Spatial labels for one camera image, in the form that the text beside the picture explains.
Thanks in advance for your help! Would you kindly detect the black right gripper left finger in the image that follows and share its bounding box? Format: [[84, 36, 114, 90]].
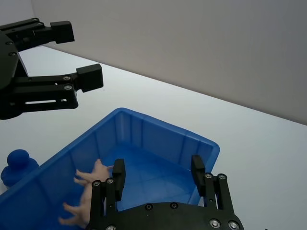
[[88, 158, 126, 230]]

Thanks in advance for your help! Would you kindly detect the blue plastic bin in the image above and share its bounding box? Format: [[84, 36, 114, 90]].
[[0, 107, 221, 230]]

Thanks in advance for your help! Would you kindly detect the pale pink rubber toy figure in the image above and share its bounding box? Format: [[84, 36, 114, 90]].
[[58, 158, 115, 229]]

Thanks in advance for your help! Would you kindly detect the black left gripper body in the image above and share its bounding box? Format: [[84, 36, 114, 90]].
[[0, 31, 22, 97]]

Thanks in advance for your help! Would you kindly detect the blue rubber duck toy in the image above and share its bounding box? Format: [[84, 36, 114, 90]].
[[0, 149, 40, 190]]

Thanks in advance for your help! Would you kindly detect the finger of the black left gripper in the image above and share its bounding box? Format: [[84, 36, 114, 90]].
[[0, 63, 105, 121], [0, 18, 76, 52]]

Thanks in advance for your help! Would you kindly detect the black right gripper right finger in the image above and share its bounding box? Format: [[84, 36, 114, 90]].
[[190, 155, 237, 214]]

